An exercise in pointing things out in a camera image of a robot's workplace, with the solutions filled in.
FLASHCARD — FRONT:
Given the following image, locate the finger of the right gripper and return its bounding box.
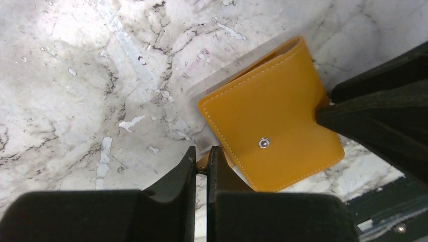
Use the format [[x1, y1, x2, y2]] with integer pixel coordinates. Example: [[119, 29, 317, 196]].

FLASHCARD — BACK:
[[315, 80, 427, 184], [331, 42, 427, 103]]

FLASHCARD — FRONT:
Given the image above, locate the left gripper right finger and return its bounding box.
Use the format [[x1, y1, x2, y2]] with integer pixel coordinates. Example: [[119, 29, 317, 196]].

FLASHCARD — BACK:
[[206, 146, 358, 241]]

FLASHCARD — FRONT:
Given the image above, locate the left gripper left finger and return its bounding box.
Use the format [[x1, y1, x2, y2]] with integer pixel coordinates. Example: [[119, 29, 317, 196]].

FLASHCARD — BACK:
[[1, 146, 196, 241]]

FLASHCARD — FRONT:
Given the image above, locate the black mounting base bar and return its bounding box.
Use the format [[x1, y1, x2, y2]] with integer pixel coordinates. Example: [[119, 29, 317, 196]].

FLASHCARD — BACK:
[[346, 177, 427, 241]]

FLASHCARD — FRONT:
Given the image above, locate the yellow leather card holder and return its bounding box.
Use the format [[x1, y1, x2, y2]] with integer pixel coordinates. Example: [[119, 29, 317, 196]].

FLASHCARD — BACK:
[[197, 36, 345, 192]]

